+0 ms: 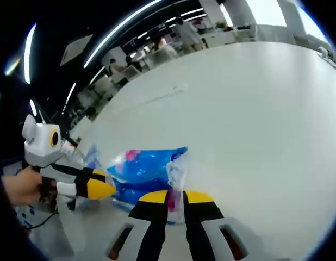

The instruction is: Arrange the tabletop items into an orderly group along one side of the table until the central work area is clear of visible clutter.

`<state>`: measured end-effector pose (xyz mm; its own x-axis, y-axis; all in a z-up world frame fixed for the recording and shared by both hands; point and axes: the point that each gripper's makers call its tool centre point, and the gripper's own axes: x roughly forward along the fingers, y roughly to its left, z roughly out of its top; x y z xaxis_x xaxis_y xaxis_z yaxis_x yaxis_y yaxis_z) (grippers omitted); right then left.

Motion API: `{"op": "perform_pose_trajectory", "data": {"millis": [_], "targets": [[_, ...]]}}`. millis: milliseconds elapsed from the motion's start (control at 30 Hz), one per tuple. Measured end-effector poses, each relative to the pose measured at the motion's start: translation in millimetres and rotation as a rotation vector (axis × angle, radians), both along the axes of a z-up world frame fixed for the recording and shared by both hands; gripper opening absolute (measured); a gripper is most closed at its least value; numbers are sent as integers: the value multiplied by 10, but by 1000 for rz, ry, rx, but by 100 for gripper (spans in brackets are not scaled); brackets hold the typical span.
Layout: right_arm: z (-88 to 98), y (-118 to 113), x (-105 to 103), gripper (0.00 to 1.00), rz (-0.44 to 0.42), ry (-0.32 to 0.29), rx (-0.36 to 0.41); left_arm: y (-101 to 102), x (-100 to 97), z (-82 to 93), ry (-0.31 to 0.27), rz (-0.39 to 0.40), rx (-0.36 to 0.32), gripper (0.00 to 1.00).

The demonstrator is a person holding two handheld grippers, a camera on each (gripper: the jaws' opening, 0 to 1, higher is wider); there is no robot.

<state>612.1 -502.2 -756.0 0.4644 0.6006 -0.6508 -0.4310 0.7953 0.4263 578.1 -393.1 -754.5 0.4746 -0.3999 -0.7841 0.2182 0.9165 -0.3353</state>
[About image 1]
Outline blue tissue pack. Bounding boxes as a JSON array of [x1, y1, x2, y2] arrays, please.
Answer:
[[107, 146, 189, 226]]

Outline person's left hand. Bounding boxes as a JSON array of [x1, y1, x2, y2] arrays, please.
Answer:
[[2, 166, 59, 205]]

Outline short ceiling light strip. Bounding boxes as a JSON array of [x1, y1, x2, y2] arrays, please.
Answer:
[[22, 22, 38, 85]]

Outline clear plastic water bottle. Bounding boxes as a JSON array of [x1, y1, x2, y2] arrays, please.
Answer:
[[60, 141, 86, 164]]

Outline long ceiling light strip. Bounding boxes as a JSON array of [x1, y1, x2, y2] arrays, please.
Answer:
[[83, 0, 164, 69]]

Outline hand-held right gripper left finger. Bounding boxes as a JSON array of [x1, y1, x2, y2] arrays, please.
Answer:
[[104, 190, 169, 261]]

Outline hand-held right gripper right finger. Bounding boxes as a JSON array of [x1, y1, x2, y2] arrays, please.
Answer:
[[183, 191, 258, 261]]

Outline white table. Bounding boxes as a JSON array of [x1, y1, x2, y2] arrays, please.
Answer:
[[29, 40, 336, 261]]

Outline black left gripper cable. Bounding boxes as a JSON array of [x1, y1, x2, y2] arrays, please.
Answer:
[[26, 208, 61, 229]]

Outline square ceiling panel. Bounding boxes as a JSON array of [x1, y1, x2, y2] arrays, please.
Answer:
[[60, 33, 94, 66]]

